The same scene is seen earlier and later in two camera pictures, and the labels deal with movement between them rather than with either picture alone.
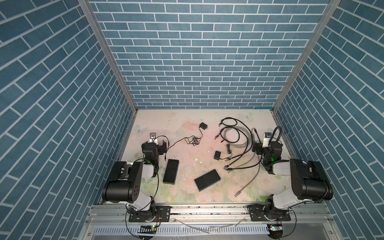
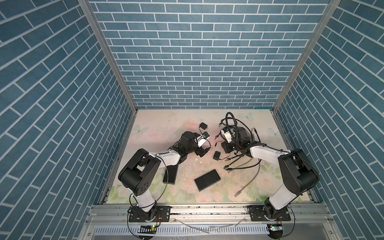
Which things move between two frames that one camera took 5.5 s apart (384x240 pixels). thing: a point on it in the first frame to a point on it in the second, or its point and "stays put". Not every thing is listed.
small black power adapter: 217,155 stays put
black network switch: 207,180 stays put
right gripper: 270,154 to 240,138
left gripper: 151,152 to 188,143
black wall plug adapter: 203,126 stays put
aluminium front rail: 118,214 stays put
